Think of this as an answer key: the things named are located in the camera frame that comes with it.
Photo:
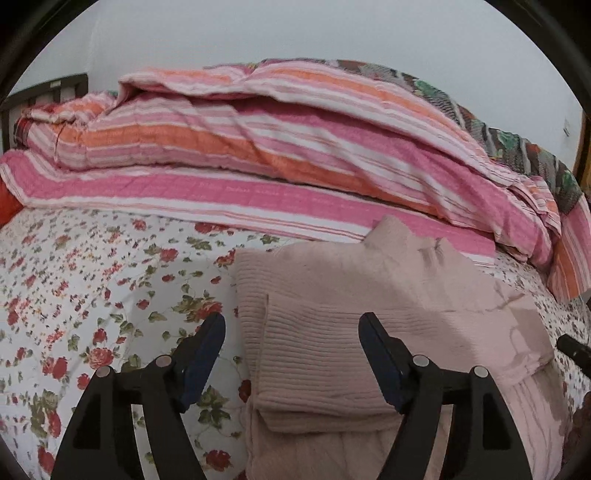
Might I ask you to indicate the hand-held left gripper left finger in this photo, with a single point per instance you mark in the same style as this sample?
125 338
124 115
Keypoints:
203 360

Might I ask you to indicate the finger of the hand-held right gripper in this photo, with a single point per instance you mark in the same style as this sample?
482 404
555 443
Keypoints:
575 350

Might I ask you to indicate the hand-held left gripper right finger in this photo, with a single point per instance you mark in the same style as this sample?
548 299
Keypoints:
381 360

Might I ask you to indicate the pink knitted sweater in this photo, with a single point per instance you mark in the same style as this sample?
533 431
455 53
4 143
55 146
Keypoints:
323 323

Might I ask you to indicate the white floral bed sheet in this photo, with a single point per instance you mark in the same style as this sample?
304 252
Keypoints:
92 277

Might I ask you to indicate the patchwork floral blanket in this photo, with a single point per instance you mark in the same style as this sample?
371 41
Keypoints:
508 143

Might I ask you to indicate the pink orange striped quilt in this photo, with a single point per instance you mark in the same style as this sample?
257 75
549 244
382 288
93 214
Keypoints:
277 138

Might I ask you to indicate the red orange pillow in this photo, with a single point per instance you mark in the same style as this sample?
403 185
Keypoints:
7 203

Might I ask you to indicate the dark wooden headboard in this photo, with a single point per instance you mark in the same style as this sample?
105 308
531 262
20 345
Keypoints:
69 84

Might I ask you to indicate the wooden door frame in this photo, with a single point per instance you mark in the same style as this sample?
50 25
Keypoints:
584 157

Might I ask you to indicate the white wall socket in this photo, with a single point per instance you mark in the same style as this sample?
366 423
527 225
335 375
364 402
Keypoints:
567 127

